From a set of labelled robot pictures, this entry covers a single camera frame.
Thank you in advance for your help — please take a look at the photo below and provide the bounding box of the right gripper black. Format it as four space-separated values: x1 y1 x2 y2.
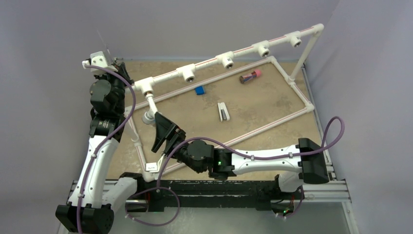
151 114 203 174

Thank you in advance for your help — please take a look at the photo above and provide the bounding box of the white plastic water faucet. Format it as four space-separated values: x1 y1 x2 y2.
142 92 158 125

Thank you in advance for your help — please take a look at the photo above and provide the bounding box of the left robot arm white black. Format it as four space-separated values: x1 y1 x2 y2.
55 62 145 234

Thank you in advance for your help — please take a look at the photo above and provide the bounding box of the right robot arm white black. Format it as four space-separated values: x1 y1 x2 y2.
151 112 330 198

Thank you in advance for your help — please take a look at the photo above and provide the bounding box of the blue rectangular block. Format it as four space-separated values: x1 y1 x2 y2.
194 86 206 96

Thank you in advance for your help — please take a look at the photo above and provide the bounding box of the white stapler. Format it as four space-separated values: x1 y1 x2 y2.
217 102 230 122

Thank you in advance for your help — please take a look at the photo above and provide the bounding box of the colourful tube with pink cap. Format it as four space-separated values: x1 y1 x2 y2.
239 69 262 84

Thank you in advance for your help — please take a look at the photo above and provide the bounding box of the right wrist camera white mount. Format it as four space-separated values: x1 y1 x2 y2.
145 157 164 173

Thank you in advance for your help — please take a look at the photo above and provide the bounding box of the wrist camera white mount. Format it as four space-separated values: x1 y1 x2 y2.
145 157 164 173
82 51 118 72

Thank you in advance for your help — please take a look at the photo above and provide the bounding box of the white PVC pipe frame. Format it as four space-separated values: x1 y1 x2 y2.
124 23 325 182

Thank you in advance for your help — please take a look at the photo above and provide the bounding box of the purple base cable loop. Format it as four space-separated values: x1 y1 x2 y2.
124 188 180 227

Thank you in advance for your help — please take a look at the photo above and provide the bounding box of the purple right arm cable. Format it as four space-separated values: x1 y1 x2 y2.
156 116 345 191

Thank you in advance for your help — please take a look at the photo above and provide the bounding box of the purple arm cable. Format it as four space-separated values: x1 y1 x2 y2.
76 64 136 234
156 116 345 191

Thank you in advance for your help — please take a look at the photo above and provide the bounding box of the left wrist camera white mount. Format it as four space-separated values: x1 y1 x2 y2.
82 51 118 72

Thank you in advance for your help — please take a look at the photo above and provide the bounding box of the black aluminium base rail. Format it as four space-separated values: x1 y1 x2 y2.
125 180 350 213

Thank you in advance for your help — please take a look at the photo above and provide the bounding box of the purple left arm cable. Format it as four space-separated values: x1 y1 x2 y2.
76 64 136 234

